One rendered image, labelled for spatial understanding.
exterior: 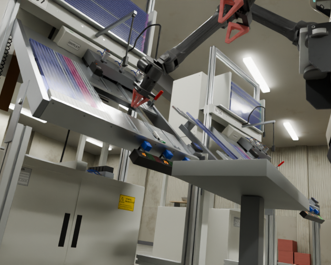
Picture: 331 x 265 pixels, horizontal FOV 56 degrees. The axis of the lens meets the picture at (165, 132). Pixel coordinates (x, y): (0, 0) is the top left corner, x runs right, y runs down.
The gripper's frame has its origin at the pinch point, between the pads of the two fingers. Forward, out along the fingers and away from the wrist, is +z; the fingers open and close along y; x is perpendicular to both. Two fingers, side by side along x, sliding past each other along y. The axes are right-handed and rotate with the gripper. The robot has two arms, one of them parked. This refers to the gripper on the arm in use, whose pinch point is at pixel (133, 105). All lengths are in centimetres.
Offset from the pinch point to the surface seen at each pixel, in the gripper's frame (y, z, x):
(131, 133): 18.0, 0.7, 32.5
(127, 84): -4.9, -3.1, -20.9
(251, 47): -296, -106, -234
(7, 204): 51, 23, 49
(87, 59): 16.6, -3.5, -28.0
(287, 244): -689, 180, -128
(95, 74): 17.1, -2.0, -12.7
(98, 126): 30.2, 2.6, 32.2
